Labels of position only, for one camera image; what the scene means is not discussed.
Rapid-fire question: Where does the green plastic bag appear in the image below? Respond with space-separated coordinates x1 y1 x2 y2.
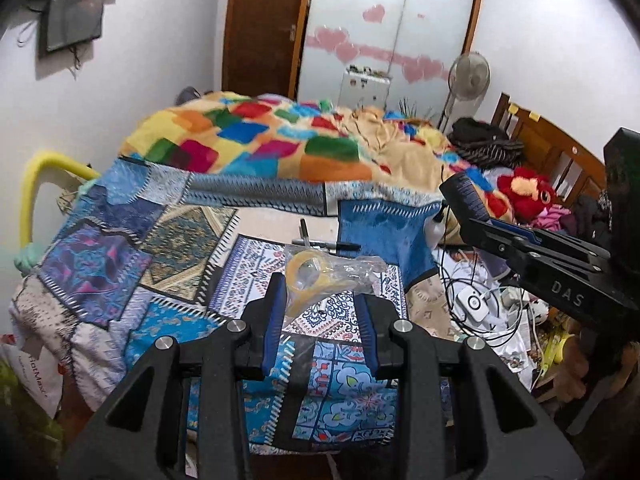
1 361 64 479

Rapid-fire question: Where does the wooden headboard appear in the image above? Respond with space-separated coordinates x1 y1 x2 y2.
491 93 605 207

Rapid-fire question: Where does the black marker pen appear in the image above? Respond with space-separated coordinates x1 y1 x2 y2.
292 219 361 252

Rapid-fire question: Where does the clear plastic bag with tape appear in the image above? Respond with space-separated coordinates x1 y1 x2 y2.
284 245 387 318

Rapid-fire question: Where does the white sticker covered box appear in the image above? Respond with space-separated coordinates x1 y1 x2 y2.
338 65 392 110

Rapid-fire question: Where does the white red shopping bag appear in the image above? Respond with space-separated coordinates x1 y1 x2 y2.
1 335 63 418

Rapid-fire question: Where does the red plush toy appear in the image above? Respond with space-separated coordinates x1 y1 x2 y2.
497 167 556 223

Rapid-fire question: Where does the purple black spray bottle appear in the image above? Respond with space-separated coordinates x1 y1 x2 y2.
439 172 491 226

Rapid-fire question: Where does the standing electric fan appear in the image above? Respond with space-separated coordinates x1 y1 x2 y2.
438 51 490 131

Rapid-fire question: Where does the blue patchwork bedsheet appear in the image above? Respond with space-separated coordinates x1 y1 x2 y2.
9 158 442 453

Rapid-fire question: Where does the white wardrobe with pink hearts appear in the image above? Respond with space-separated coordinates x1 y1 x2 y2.
297 0 482 119

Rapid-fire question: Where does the black striped clothes pile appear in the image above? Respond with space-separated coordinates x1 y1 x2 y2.
448 117 524 170

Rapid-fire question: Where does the white charger with cables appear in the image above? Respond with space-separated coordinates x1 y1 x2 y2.
434 248 532 353

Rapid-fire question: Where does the yellow curved baby gym bar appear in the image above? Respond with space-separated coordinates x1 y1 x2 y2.
13 149 101 276

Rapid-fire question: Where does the colourful checked blanket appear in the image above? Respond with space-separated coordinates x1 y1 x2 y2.
120 91 514 222

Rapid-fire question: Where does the brown wooden door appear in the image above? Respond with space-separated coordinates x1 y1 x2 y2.
221 0 306 96

